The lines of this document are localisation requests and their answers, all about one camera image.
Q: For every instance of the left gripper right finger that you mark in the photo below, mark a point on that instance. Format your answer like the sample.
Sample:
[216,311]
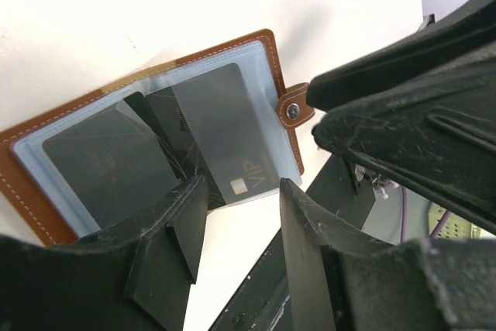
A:
[340,278]

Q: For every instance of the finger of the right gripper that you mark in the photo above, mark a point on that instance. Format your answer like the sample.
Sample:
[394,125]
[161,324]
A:
[435,136]
[466,29]

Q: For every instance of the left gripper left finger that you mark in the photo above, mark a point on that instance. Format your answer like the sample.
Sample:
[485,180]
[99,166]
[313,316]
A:
[134,275]

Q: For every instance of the brown leather card holder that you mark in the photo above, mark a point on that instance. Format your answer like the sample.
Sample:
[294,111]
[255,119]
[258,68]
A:
[155,125]

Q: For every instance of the dark card left pocket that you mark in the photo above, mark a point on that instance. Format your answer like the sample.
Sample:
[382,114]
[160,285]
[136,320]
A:
[117,161]

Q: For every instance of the black VIP credit card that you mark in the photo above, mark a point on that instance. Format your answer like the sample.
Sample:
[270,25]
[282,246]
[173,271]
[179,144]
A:
[214,130]

